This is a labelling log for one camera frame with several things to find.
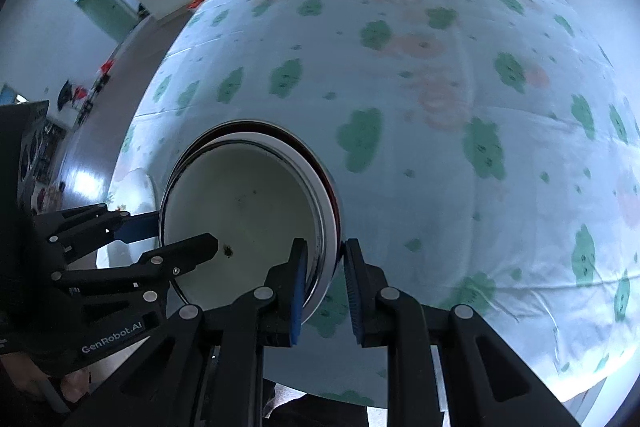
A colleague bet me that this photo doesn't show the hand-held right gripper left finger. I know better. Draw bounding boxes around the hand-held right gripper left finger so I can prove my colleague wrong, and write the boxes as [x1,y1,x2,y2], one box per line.
[62,237,308,427]

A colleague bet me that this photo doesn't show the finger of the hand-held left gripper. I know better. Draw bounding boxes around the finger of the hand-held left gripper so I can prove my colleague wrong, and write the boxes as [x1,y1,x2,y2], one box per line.
[50,233,220,303]
[30,203,166,264]

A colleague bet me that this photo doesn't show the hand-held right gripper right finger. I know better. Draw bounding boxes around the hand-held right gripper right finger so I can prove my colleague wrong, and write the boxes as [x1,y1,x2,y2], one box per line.
[344,237,581,427]

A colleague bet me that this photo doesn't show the steel bowl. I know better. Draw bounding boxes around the steel bowl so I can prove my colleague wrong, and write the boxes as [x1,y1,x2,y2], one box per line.
[165,122,343,325]

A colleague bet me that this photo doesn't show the white patterned cloth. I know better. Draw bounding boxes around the white patterned cloth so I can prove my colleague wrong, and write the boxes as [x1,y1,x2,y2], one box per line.
[95,169,166,268]

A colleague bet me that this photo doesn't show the white bowl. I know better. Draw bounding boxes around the white bowl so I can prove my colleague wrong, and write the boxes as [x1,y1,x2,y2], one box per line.
[159,133,333,308]

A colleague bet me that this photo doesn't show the person's left hand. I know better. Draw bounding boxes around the person's left hand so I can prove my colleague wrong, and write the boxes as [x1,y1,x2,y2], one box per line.
[0,349,98,427]

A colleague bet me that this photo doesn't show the person's dark clothing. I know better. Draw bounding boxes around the person's dark clothing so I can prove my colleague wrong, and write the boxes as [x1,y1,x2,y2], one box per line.
[262,379,368,427]

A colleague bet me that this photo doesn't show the red toy vehicles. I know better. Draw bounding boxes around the red toy vehicles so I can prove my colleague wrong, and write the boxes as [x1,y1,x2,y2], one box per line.
[57,59,118,112]

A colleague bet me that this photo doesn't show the green cloud print tablecloth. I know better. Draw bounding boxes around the green cloud print tablecloth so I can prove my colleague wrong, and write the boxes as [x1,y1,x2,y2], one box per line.
[107,0,640,410]

